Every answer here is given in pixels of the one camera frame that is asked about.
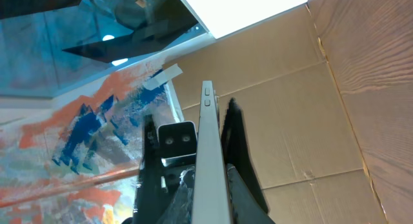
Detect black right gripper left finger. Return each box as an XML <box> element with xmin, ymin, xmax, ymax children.
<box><xmin>157</xmin><ymin>167</ymin><xmax>195</xmax><ymax>224</ymax></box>

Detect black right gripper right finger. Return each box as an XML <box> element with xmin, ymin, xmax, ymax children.
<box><xmin>227</xmin><ymin>164</ymin><xmax>275</xmax><ymax>224</ymax></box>

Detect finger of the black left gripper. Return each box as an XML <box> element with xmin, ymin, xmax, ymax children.
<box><xmin>221</xmin><ymin>98</ymin><xmax>269</xmax><ymax>214</ymax></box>
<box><xmin>132</xmin><ymin>114</ymin><xmax>172</xmax><ymax>224</ymax></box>

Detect Samsung Galaxy smartphone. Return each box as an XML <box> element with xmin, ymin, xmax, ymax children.
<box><xmin>192</xmin><ymin>81</ymin><xmax>233</xmax><ymax>224</ymax></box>

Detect cardboard panel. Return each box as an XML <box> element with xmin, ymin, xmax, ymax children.
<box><xmin>167</xmin><ymin>5</ymin><xmax>386</xmax><ymax>224</ymax></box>

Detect colourful abstract painting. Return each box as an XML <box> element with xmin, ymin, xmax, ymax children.
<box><xmin>1</xmin><ymin>62</ymin><xmax>181</xmax><ymax>223</ymax></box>

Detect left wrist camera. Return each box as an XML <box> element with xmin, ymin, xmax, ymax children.
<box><xmin>157</xmin><ymin>121</ymin><xmax>197</xmax><ymax>168</ymax></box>

